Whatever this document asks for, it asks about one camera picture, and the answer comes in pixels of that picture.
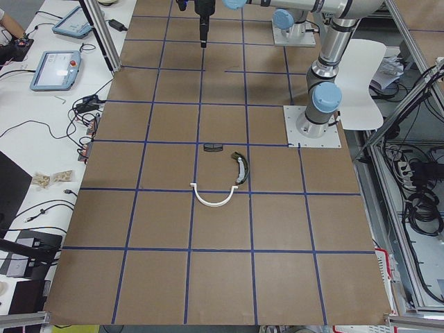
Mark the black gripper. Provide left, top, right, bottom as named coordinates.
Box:
left=194, top=0, right=216, bottom=48

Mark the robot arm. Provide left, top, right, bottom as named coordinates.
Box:
left=223, top=1, right=382, bottom=138

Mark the black power adapter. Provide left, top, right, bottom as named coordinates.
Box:
left=108, top=19, right=128, bottom=31

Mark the far blue teach pendant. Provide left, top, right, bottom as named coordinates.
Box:
left=52, top=6, right=92, bottom=39

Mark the blue teach pendant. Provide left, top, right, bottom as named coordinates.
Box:
left=30, top=50, right=82, bottom=92
left=52, top=6, right=92, bottom=39

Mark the black brake pad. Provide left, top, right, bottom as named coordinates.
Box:
left=203, top=143, right=223, bottom=153

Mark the olive brake shoe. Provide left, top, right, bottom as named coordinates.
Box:
left=231, top=151, right=250, bottom=185

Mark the near blue teach pendant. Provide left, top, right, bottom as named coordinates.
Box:
left=30, top=50, right=82, bottom=92

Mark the white curved plastic part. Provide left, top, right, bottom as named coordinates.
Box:
left=189, top=182, right=239, bottom=208

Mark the white plastic chair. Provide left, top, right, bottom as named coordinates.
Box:
left=335, top=39, right=386, bottom=130

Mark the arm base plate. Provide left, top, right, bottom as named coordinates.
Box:
left=283, top=105, right=341, bottom=148
left=272, top=21, right=316, bottom=47

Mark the aluminium frame post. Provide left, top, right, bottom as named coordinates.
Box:
left=79, top=0, right=121, bottom=73

